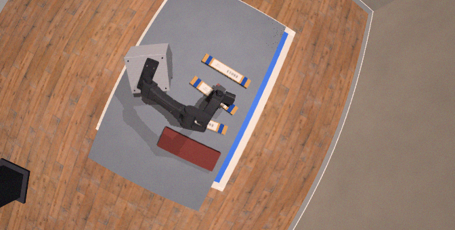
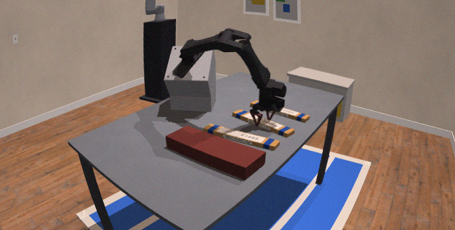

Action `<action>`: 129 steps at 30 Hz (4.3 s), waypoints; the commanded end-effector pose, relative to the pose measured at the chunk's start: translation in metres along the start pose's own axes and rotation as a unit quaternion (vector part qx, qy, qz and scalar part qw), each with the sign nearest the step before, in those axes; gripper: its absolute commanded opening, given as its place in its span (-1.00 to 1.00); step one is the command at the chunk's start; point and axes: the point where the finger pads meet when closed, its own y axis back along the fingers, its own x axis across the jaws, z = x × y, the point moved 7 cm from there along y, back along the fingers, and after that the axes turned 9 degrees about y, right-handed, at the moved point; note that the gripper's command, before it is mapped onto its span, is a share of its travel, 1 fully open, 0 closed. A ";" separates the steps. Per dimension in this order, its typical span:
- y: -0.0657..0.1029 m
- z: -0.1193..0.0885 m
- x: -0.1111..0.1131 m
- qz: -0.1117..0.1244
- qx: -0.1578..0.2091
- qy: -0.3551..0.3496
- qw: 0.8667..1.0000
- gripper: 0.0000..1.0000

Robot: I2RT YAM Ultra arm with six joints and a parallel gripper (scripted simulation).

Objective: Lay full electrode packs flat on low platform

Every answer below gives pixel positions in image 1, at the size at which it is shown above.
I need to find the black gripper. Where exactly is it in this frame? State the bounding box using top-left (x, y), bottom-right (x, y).
top-left (205, 83), bottom-right (226, 103)

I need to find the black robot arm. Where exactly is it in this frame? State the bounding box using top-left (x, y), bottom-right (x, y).
top-left (137, 58), bottom-right (236, 133)

